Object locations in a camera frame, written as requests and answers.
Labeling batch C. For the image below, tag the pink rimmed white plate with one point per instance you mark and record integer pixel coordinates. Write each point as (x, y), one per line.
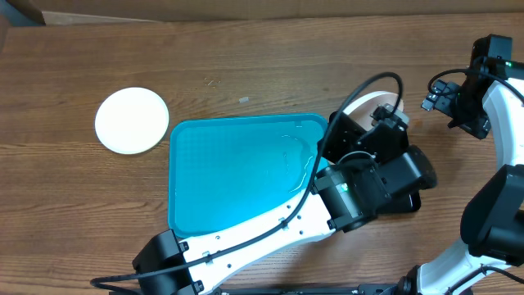
(361, 109)

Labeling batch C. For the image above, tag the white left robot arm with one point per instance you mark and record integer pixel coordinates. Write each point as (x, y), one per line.
(373, 171)

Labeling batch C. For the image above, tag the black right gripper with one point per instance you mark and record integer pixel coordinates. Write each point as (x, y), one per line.
(444, 95)

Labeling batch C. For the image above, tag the black water tray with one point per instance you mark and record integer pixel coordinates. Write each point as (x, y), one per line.
(405, 204)

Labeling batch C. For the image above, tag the blue plastic tray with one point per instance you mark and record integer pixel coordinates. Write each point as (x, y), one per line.
(228, 170)

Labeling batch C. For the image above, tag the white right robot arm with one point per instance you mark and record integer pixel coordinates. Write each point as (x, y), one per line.
(491, 230)

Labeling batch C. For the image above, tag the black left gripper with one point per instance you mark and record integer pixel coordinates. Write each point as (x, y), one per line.
(341, 141)

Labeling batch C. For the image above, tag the white plate with sauce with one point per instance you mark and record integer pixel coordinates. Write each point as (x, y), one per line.
(131, 120)

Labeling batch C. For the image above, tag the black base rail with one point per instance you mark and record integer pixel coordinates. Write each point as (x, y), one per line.
(307, 290)

